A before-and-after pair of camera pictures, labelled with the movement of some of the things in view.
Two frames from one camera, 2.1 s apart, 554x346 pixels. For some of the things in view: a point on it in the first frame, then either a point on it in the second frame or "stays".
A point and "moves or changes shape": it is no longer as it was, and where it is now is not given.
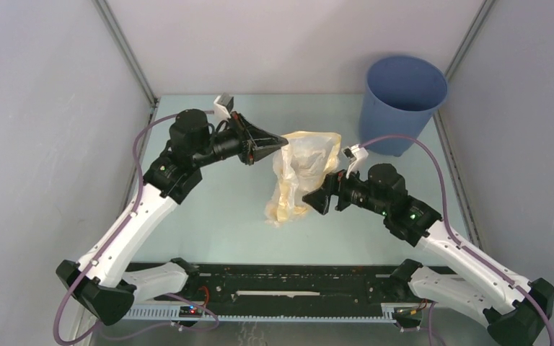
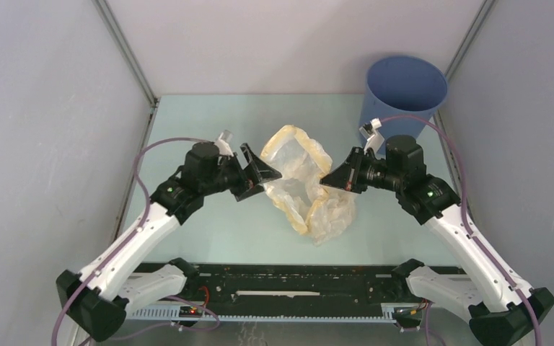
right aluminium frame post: [484, 9] stays
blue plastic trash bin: [399, 96] stays
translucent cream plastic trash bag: [299, 168] moves or changes shape
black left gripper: [249, 135] to [242, 180]
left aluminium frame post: [127, 49] stays
